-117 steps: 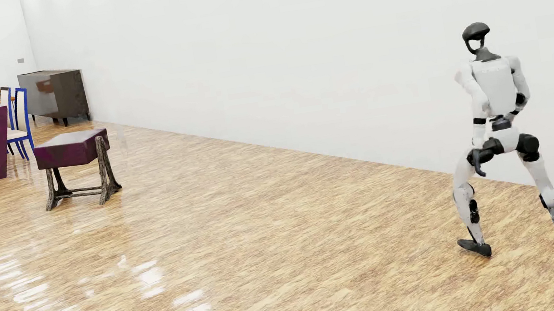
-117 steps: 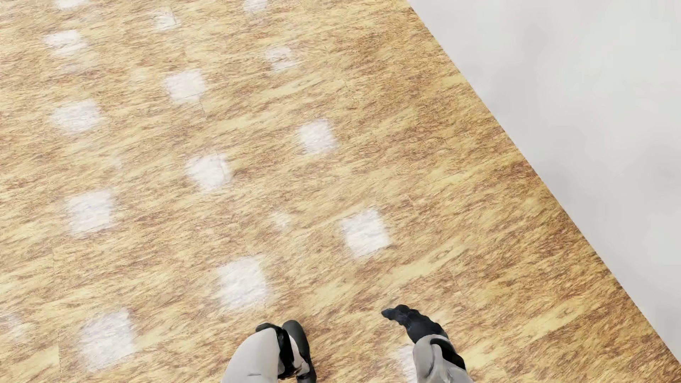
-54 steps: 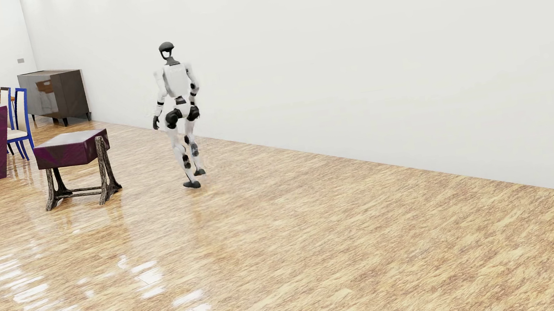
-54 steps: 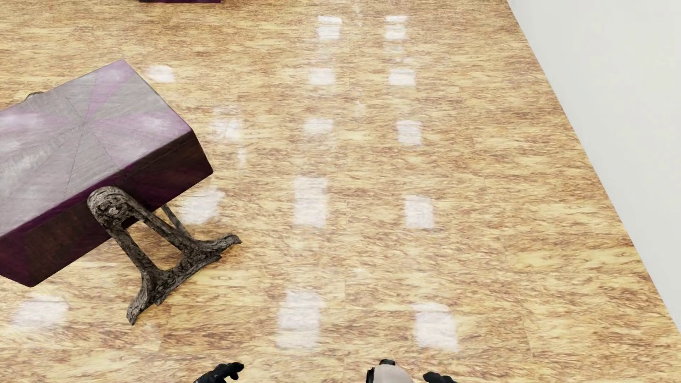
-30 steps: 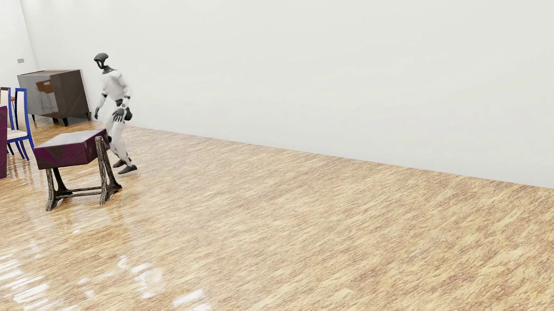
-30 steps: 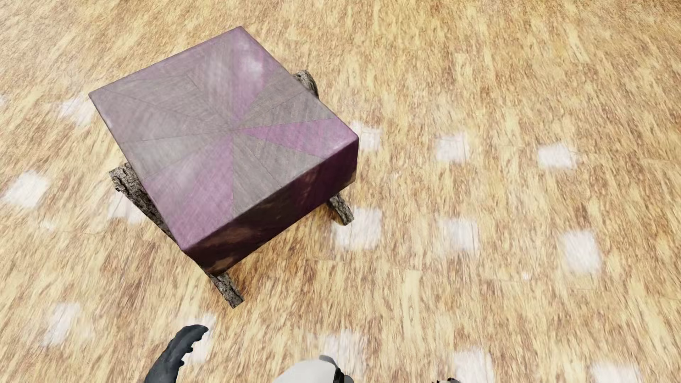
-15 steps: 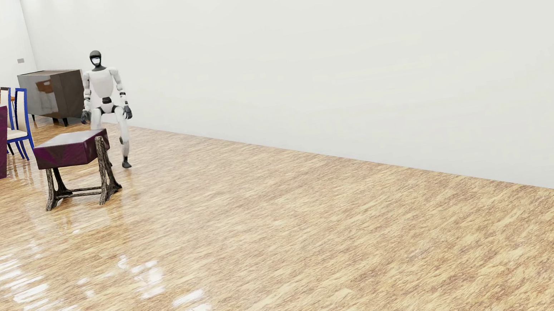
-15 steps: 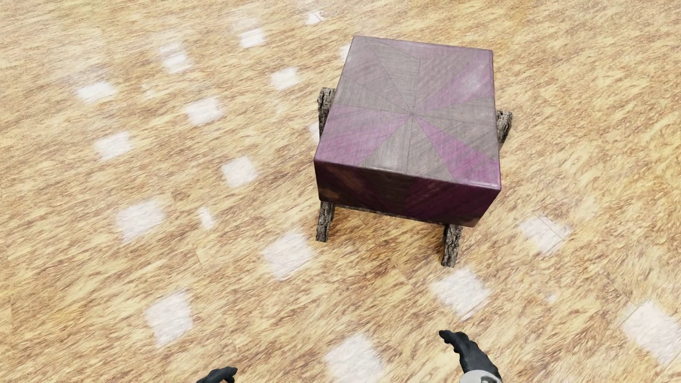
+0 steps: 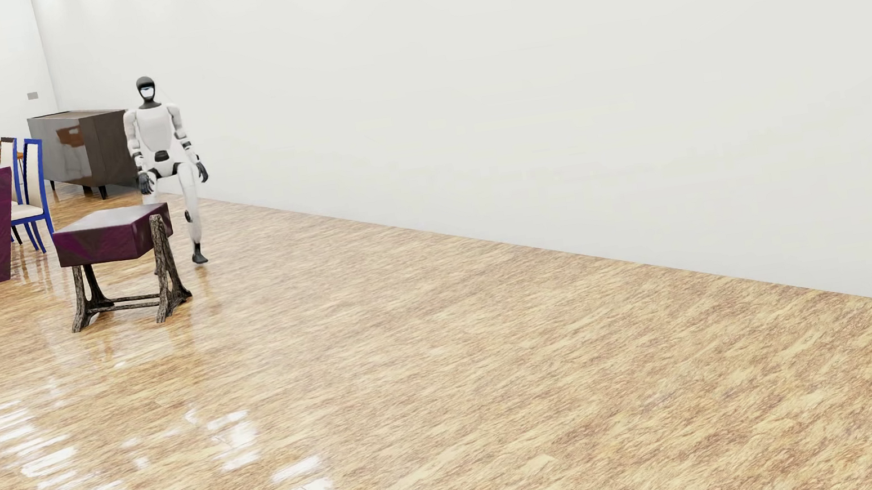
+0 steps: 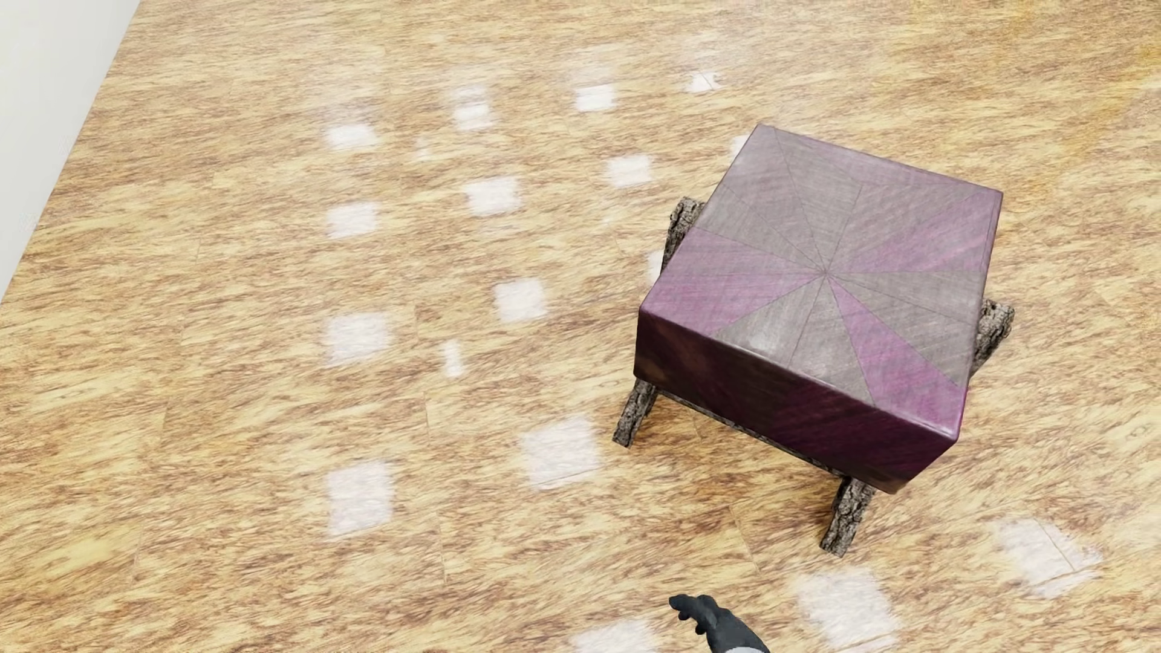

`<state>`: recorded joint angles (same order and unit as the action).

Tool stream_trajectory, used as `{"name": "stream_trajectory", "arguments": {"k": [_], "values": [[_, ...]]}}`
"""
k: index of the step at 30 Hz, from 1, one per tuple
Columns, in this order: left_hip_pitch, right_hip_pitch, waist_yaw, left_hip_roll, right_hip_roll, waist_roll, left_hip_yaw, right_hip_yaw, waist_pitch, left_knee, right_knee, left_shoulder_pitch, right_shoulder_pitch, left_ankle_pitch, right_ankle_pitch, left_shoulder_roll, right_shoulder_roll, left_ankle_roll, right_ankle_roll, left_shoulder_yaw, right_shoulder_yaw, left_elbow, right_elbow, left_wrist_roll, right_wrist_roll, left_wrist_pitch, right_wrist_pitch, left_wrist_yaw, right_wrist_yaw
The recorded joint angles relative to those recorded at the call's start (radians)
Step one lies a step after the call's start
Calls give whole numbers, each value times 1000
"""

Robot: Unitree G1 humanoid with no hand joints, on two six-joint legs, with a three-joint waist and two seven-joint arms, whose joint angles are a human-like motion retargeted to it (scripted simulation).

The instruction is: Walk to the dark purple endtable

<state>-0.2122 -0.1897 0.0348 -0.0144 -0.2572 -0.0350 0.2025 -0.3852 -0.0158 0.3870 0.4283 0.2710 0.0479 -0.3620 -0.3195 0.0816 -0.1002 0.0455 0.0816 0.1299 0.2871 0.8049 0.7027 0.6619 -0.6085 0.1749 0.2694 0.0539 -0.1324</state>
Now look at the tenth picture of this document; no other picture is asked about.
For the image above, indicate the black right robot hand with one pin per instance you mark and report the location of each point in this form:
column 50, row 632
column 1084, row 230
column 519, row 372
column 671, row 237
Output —
column 721, row 626

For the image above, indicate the dark purple endtable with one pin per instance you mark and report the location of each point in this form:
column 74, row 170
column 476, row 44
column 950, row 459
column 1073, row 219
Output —
column 816, row 299

